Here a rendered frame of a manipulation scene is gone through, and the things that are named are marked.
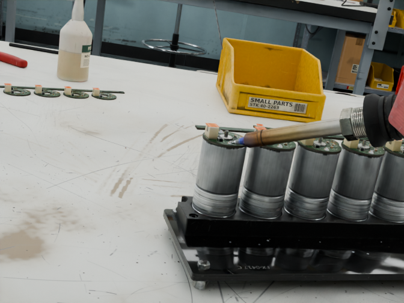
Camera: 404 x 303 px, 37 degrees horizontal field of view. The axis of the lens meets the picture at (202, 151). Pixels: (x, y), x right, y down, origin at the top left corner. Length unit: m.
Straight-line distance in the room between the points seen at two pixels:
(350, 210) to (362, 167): 0.03
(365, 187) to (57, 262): 0.17
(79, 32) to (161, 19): 4.13
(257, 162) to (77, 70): 0.36
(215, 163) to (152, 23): 4.48
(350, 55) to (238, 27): 0.89
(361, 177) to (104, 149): 0.20
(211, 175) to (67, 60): 0.37
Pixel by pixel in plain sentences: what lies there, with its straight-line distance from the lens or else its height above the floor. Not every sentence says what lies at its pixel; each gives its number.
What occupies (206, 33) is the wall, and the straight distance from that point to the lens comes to 4.78.
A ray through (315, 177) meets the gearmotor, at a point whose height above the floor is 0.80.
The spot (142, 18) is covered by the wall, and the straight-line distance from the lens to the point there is 4.79.
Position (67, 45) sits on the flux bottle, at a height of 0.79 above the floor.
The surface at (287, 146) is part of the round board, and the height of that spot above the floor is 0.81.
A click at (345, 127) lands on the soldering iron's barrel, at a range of 0.29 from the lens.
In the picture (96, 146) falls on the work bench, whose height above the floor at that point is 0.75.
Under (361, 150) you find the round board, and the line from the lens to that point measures 0.36.
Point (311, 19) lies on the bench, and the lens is 2.73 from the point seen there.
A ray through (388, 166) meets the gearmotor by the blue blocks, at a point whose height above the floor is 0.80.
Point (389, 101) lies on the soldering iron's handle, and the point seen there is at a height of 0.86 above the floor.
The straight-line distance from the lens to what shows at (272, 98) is 0.63.
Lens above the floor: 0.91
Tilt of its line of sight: 18 degrees down
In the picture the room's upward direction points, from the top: 9 degrees clockwise
